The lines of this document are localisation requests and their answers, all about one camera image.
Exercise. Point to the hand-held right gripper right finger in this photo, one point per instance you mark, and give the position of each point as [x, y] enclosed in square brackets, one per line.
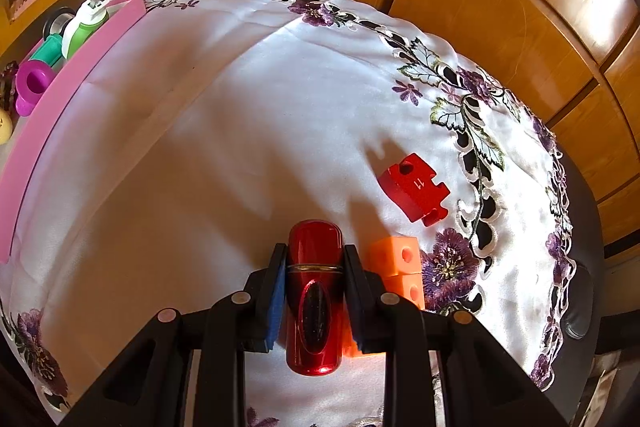
[357, 307]

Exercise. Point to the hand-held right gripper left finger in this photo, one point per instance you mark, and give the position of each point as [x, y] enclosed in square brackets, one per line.
[275, 307]

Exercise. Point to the glossy red capsule case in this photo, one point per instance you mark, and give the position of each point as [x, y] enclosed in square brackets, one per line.
[315, 257]

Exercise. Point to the pink tray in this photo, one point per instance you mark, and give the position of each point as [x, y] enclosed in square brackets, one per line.
[65, 77]

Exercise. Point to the magenta plastic spool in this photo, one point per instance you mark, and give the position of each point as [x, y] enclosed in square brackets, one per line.
[22, 102]

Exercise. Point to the teal plastic spool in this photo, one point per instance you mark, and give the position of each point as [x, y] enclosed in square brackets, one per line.
[50, 49]

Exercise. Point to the orange linked cubes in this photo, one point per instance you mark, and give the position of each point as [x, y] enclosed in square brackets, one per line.
[395, 257]

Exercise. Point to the red puzzle-shaped block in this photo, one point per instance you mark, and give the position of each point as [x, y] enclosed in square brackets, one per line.
[410, 189]

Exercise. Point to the white embroidered floral tablecloth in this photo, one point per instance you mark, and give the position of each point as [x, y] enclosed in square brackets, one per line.
[200, 132]

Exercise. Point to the yellow toy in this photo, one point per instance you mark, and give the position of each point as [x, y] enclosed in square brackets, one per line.
[4, 123]

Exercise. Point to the green and white plug adapter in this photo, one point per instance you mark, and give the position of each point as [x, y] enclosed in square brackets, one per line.
[80, 29]

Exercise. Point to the dark grey spool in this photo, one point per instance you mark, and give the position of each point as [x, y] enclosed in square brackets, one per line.
[50, 24]

